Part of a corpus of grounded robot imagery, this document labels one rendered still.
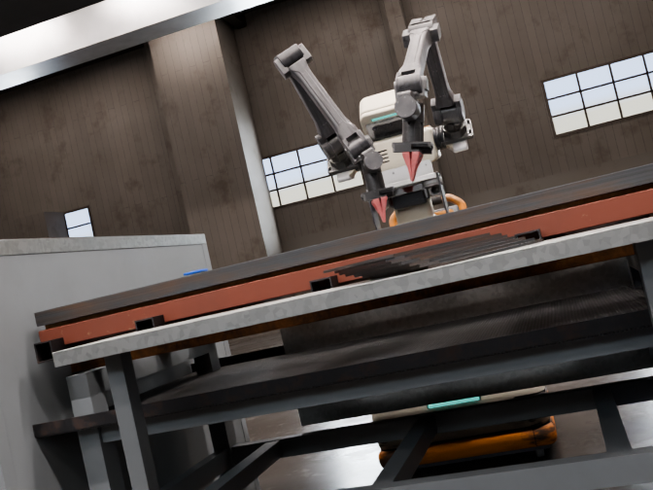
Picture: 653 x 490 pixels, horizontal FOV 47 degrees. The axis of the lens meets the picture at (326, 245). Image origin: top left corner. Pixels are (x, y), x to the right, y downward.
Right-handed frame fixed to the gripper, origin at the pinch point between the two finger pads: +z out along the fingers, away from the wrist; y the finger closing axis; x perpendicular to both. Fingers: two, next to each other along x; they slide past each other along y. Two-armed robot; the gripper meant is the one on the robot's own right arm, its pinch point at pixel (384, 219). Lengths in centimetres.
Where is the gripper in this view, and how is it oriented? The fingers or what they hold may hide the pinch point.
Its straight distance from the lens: 232.6
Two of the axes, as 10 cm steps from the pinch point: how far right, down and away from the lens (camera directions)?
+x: 0.1, 0.7, 10.0
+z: 2.3, 9.7, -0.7
